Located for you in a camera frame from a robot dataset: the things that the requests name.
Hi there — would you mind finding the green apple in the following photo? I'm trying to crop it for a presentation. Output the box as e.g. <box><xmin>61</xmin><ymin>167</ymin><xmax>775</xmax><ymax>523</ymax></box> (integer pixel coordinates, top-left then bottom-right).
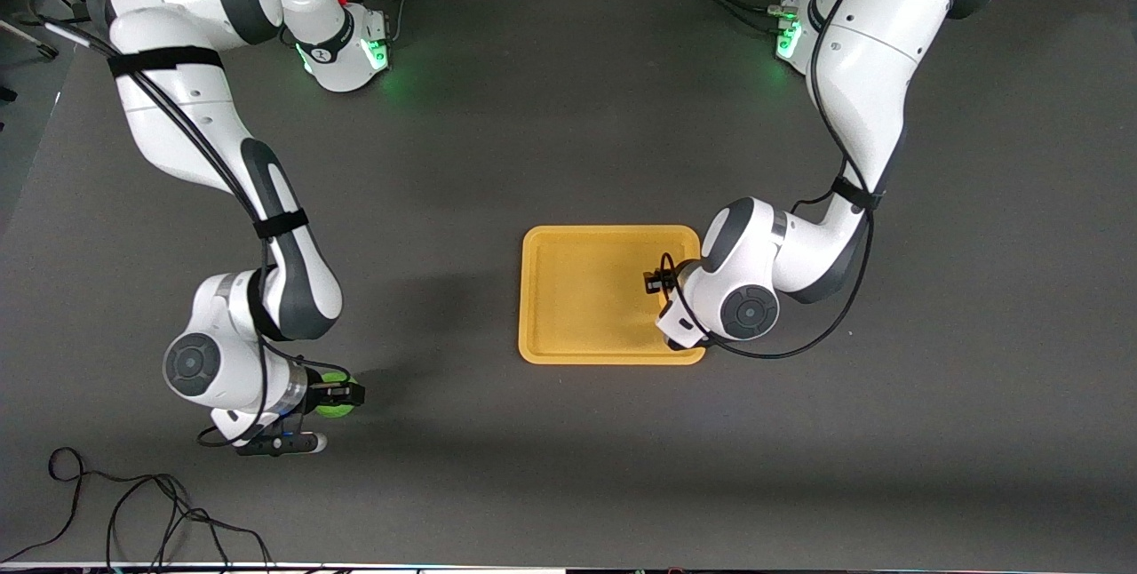
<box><xmin>315</xmin><ymin>371</ymin><xmax>362</xmax><ymax>420</ymax></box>

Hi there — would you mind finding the yellow plastic tray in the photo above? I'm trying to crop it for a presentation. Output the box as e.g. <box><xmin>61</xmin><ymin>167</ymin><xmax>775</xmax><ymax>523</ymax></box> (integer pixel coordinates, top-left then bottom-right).
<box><xmin>519</xmin><ymin>225</ymin><xmax>707</xmax><ymax>366</ymax></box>

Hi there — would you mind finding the dark grey table mat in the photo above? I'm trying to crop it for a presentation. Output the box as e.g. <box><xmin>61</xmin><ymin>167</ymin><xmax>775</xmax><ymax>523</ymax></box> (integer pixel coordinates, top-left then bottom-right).
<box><xmin>0</xmin><ymin>0</ymin><xmax>1137</xmax><ymax>570</ymax></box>

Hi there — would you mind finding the grey metal rod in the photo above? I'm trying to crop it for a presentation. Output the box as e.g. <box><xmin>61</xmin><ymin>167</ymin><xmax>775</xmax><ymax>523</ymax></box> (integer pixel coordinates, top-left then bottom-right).
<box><xmin>0</xmin><ymin>19</ymin><xmax>59</xmax><ymax>60</ymax></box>

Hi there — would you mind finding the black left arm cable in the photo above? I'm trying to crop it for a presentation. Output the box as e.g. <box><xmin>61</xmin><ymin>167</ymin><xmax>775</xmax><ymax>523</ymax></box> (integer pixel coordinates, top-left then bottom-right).
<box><xmin>662</xmin><ymin>0</ymin><xmax>880</xmax><ymax>360</ymax></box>

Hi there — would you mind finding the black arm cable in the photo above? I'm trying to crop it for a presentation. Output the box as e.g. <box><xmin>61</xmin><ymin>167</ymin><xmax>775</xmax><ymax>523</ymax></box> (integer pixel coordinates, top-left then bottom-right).
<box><xmin>662</xmin><ymin>0</ymin><xmax>880</xmax><ymax>360</ymax></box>
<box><xmin>31</xmin><ymin>0</ymin><xmax>307</xmax><ymax>450</ymax></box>

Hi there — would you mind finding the loose thin black cable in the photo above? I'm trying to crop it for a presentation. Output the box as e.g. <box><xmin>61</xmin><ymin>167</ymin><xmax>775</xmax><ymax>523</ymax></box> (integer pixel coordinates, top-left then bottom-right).
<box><xmin>0</xmin><ymin>447</ymin><xmax>276</xmax><ymax>570</ymax></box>

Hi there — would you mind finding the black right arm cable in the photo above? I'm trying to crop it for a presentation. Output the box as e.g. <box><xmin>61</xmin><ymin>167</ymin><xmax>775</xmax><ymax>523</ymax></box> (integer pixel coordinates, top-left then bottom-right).
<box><xmin>31</xmin><ymin>0</ymin><xmax>307</xmax><ymax>450</ymax></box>

